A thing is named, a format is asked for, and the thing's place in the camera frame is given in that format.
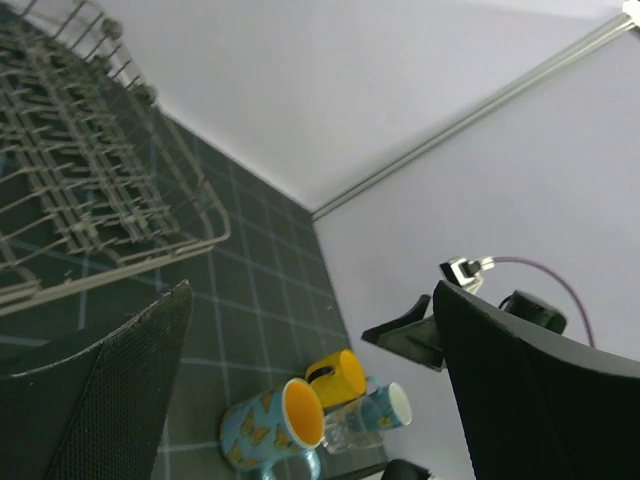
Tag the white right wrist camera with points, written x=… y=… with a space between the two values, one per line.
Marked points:
x=466 y=274

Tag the yellow mug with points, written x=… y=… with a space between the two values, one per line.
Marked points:
x=337 y=379

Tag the aluminium frame post right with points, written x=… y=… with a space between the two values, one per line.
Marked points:
x=626 y=21

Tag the black grid mat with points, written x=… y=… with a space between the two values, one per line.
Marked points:
x=264 y=309

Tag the grey wire dish rack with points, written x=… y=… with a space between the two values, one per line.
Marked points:
x=97 y=183

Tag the blue butterfly mug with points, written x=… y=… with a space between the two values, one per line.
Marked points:
x=278 y=424

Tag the clear glass cup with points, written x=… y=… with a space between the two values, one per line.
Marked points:
x=353 y=426

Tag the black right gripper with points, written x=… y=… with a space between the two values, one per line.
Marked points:
x=533 y=404

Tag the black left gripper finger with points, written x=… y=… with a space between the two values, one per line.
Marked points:
x=93 y=404

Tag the blue flower mug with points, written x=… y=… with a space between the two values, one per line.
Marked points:
x=386 y=407

